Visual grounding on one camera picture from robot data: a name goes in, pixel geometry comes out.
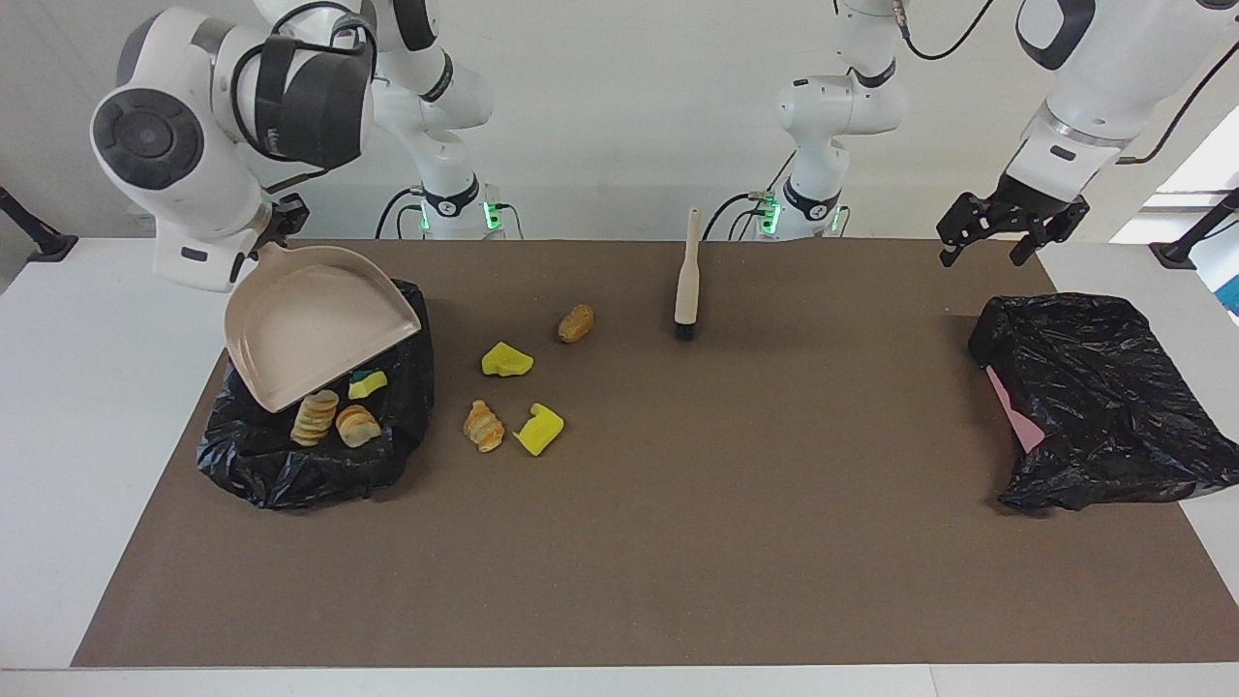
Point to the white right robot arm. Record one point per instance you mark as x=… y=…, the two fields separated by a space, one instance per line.
x=184 y=145

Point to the blue object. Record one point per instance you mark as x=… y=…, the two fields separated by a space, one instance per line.
x=1231 y=295

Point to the black trash bag bin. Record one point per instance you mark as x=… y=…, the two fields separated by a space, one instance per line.
x=290 y=474
x=1113 y=387

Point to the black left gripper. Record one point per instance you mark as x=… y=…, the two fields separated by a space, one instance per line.
x=1031 y=208

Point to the brown table mat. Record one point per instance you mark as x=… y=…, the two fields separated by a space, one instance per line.
x=619 y=581

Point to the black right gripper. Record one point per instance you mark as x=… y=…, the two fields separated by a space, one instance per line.
x=286 y=218

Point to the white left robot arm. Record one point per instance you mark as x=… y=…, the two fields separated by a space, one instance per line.
x=1113 y=68

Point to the yellow green sponge piece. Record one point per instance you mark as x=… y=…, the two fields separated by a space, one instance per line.
x=368 y=384
x=506 y=359
x=539 y=429

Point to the brown toy bread roll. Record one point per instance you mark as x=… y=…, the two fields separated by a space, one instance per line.
x=576 y=322

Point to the beige plastic dustpan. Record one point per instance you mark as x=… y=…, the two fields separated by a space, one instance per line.
x=310 y=329

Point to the striped toy croissant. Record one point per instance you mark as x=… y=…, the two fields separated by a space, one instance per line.
x=483 y=425
x=356 y=426
x=315 y=416

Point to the black camera stand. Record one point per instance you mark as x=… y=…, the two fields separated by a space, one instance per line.
x=34 y=232
x=1195 y=232

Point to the beige brush black bristles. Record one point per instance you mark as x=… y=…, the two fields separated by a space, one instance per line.
x=687 y=290

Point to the pink plastic bin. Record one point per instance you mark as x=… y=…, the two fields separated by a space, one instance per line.
x=1021 y=426

